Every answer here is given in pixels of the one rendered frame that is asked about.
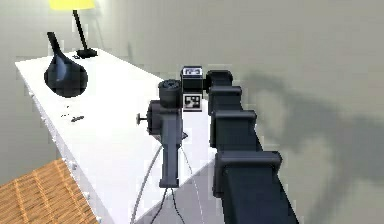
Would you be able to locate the yellow table lamp black stand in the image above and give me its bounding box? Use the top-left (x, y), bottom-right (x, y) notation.
top-left (48, 0), bottom-right (99, 60)

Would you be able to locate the white chest of drawers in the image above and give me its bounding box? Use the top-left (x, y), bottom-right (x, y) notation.
top-left (14, 48), bottom-right (218, 224)

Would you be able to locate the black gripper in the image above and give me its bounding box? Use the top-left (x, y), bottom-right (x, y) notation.
top-left (129, 78), bottom-right (206, 224)

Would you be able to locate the black long-necked vase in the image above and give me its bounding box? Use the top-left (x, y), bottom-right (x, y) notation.
top-left (43, 31), bottom-right (90, 99)

